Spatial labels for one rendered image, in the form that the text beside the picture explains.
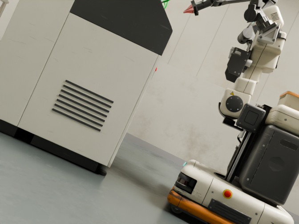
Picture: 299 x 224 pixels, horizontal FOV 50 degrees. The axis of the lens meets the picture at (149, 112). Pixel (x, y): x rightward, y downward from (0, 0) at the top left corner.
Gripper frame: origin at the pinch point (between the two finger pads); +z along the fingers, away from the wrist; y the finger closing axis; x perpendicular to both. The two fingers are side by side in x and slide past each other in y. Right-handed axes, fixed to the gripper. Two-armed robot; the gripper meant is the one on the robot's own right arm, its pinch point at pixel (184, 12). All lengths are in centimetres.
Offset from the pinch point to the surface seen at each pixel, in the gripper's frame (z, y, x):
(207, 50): -20, 11, -176
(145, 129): 86, -60, -174
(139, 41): 32, -26, 51
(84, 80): 69, -38, 56
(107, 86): 58, -45, 53
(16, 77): 104, -25, 66
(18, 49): 97, -10, 67
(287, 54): -107, -30, -177
